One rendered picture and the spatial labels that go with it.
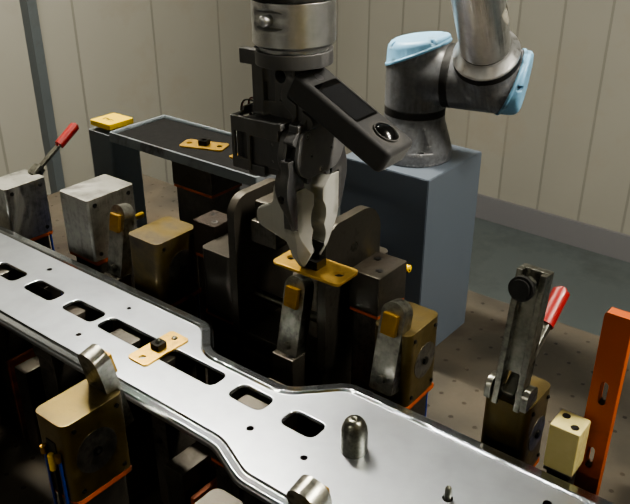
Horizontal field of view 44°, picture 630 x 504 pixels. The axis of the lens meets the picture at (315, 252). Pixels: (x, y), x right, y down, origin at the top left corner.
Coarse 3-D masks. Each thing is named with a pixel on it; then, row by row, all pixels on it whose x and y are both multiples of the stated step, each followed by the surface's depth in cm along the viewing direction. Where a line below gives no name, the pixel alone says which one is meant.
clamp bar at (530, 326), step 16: (528, 272) 88; (544, 272) 87; (512, 288) 86; (528, 288) 84; (544, 288) 86; (512, 304) 89; (528, 304) 89; (544, 304) 88; (512, 320) 90; (528, 320) 89; (512, 336) 91; (528, 336) 89; (512, 352) 91; (528, 352) 89; (512, 368) 92; (528, 368) 90; (496, 384) 93; (528, 384) 92; (496, 400) 93
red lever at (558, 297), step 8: (560, 288) 97; (552, 296) 97; (560, 296) 96; (568, 296) 97; (552, 304) 96; (560, 304) 96; (552, 312) 96; (560, 312) 96; (544, 320) 95; (552, 320) 95; (544, 328) 95; (552, 328) 96; (544, 336) 95; (512, 376) 93; (504, 384) 93; (512, 384) 92; (504, 392) 92; (512, 392) 92
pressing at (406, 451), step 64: (0, 256) 137; (64, 256) 136; (0, 320) 119; (64, 320) 118; (128, 320) 118; (192, 320) 118; (128, 384) 104; (192, 384) 104; (256, 384) 104; (256, 448) 93; (320, 448) 93; (384, 448) 93; (448, 448) 93
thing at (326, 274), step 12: (288, 252) 82; (276, 264) 80; (288, 264) 79; (312, 264) 78; (324, 264) 79; (336, 264) 79; (312, 276) 77; (324, 276) 77; (336, 276) 77; (348, 276) 77
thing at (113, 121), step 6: (108, 114) 157; (114, 114) 157; (120, 114) 157; (90, 120) 154; (96, 120) 153; (102, 120) 153; (108, 120) 153; (114, 120) 153; (120, 120) 153; (126, 120) 154; (132, 120) 155; (102, 126) 152; (108, 126) 151; (114, 126) 152; (120, 126) 153
